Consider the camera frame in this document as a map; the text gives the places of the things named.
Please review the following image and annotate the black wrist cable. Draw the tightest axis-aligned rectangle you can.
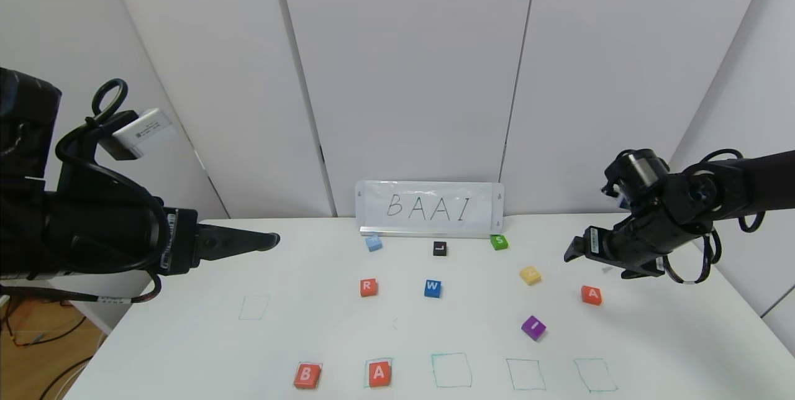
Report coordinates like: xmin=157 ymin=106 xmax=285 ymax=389
xmin=0 ymin=79 xmax=170 ymax=305
xmin=663 ymin=148 xmax=766 ymax=285

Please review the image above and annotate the purple letter I block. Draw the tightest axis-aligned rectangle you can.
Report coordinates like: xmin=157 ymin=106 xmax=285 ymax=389
xmin=521 ymin=316 xmax=547 ymax=342

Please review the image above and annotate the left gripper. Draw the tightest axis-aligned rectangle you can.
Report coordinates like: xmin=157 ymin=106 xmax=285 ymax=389
xmin=63 ymin=166 xmax=281 ymax=276

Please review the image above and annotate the orange letter B block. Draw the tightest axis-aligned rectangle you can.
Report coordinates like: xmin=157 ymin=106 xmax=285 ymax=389
xmin=294 ymin=363 xmax=322 ymax=390

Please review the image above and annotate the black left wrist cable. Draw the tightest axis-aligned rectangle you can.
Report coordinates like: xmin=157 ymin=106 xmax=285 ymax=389
xmin=0 ymin=79 xmax=170 ymax=305

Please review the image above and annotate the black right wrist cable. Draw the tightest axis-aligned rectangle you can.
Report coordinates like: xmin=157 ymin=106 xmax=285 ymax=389
xmin=663 ymin=148 xmax=766 ymax=285

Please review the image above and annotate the white sign reading BAAI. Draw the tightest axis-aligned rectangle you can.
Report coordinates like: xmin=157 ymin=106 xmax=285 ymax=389
xmin=355 ymin=180 xmax=505 ymax=239

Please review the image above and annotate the thin black floor cable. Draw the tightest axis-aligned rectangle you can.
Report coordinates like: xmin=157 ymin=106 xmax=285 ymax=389
xmin=39 ymin=357 xmax=95 ymax=400
xmin=0 ymin=304 xmax=89 ymax=348

